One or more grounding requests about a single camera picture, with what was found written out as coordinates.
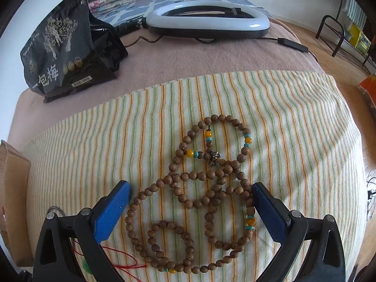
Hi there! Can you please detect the white ring light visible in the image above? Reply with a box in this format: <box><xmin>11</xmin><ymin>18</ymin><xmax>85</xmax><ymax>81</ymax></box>
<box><xmin>113</xmin><ymin>0</ymin><xmax>270</xmax><ymax>39</ymax></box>

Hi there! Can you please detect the striped hanging towel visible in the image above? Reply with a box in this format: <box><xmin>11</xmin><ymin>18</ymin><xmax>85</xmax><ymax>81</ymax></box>
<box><xmin>345</xmin><ymin>0</ymin><xmax>368</xmax><ymax>28</ymax></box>

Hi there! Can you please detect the black metal shoe rack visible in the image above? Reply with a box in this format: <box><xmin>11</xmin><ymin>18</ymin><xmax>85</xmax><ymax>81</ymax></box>
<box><xmin>316</xmin><ymin>15</ymin><xmax>376</xmax><ymax>74</ymax></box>

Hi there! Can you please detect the pink blanket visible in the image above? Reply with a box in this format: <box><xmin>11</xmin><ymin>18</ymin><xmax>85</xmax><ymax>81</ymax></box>
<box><xmin>6</xmin><ymin>16</ymin><xmax>326</xmax><ymax>153</ymax></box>

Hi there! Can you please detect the jade pendant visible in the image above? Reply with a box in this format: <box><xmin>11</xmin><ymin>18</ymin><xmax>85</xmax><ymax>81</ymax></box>
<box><xmin>72</xmin><ymin>238</ymin><xmax>147</xmax><ymax>274</ymax></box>

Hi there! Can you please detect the striped cloth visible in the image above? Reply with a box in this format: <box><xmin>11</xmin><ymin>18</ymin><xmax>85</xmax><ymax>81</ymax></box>
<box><xmin>20</xmin><ymin>70</ymin><xmax>368</xmax><ymax>282</ymax></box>

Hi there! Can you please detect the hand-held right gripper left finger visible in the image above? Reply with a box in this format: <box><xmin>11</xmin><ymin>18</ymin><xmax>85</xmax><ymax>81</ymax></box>
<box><xmin>33</xmin><ymin>180</ymin><xmax>132</xmax><ymax>282</ymax></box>

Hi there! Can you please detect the black snack bag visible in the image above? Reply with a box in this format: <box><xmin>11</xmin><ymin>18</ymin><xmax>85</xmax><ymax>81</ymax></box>
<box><xmin>20</xmin><ymin>0</ymin><xmax>129</xmax><ymax>104</ymax></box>

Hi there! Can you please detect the black ring light cable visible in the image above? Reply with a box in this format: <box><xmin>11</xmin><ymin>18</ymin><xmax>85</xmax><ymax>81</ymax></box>
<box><xmin>122</xmin><ymin>34</ymin><xmax>321</xmax><ymax>62</ymax></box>

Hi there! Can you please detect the cardboard box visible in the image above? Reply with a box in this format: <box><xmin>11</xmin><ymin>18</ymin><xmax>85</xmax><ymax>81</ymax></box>
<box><xmin>0</xmin><ymin>139</ymin><xmax>33</xmax><ymax>268</ymax></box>

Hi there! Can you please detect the yellow box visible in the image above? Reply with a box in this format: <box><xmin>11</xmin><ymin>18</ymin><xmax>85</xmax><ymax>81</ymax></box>
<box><xmin>348</xmin><ymin>23</ymin><xmax>371</xmax><ymax>56</ymax></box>

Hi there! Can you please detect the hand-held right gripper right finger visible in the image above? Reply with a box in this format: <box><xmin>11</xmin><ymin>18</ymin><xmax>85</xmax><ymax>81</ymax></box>
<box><xmin>252</xmin><ymin>182</ymin><xmax>347</xmax><ymax>282</ymax></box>

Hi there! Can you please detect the wooden bead necklace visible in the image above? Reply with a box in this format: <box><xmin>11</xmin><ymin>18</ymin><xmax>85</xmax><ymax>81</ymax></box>
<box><xmin>125</xmin><ymin>114</ymin><xmax>257</xmax><ymax>274</ymax></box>

